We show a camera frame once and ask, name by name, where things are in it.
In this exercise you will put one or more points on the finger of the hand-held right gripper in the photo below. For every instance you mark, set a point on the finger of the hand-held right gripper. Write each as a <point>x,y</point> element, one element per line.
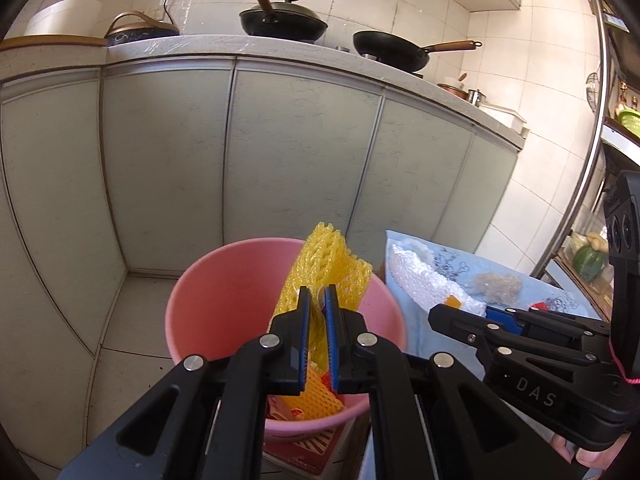
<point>452,320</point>
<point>502,317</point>

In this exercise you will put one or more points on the white pot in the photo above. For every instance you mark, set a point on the white pot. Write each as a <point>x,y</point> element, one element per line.
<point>62,17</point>

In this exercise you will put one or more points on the white foam sheet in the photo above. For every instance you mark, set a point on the white foam sheet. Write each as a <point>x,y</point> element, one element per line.
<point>425,280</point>

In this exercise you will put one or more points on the red cardboard box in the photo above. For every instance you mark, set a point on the red cardboard box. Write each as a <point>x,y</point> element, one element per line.
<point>310,452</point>

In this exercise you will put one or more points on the hanging metal strainer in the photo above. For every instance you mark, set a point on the hanging metal strainer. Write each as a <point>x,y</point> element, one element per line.
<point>592,92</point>

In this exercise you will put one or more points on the red packet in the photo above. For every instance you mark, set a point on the red packet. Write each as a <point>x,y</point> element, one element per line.
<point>539,306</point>

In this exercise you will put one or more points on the white plastic container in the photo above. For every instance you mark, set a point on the white plastic container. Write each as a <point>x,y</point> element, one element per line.
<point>502,117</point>

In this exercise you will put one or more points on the pink plastic bucket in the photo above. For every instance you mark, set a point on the pink plastic bucket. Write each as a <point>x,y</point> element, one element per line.
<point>220,300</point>

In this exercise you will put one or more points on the person's right hand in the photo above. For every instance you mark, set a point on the person's right hand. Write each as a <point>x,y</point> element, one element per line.
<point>592,460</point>

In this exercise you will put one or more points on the metal door frame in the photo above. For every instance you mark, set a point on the metal door frame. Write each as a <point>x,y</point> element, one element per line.
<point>603,100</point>

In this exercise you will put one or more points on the copper pot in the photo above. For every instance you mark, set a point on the copper pot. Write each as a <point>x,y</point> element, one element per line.
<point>452,91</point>

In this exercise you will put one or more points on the yellow foam net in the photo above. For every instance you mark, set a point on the yellow foam net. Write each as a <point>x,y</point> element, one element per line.
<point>325,260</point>

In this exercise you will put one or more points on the small crumpled clear plastic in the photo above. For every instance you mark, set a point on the small crumpled clear plastic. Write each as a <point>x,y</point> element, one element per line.
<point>497,287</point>

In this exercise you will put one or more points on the speckled countertop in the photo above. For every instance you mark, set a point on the speckled countertop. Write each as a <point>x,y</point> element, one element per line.
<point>280,47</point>

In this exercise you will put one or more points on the orange foam net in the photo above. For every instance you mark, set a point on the orange foam net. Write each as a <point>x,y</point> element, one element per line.
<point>320,400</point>

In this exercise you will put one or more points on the steel cup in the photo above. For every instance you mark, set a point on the steel cup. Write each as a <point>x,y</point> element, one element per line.
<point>476,97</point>

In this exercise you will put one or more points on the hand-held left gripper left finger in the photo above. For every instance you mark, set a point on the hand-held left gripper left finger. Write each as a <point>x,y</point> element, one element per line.
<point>302,332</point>

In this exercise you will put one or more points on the black wok with lid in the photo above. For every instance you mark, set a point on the black wok with lid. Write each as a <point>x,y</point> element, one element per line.
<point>287,10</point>

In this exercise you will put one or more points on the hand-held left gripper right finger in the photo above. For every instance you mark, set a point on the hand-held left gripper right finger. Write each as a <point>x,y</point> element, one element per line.
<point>331,332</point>

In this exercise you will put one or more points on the green squash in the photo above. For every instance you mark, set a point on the green squash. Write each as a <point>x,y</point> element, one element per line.
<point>589,265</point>

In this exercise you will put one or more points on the green basket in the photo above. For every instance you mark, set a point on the green basket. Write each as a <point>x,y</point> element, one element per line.
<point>630,120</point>

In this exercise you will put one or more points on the grey kitchen cabinet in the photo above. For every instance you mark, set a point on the grey kitchen cabinet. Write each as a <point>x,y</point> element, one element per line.
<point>290,160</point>

